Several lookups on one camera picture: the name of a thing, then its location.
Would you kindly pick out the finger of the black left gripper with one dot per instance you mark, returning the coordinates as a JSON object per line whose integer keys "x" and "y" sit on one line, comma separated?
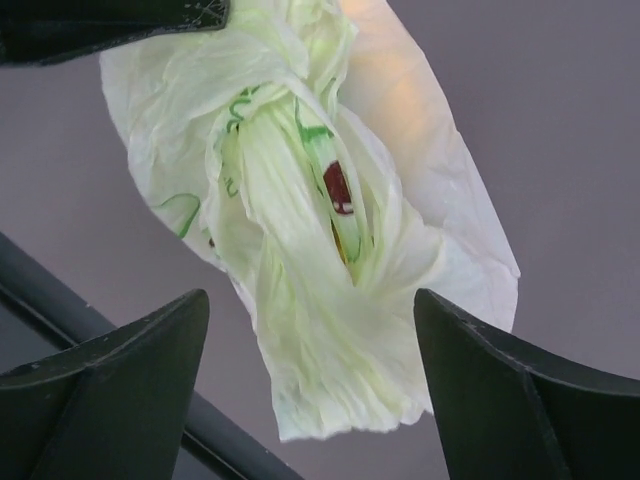
{"x": 48, "y": 32}

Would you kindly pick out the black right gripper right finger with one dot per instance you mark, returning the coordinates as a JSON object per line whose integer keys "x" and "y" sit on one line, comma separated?
{"x": 507, "y": 409}

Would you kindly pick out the light green plastic bag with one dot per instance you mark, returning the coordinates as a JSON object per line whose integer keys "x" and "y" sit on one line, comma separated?
{"x": 308, "y": 151}

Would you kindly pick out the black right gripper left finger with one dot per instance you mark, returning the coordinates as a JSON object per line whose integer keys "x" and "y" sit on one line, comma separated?
{"x": 113, "y": 407}

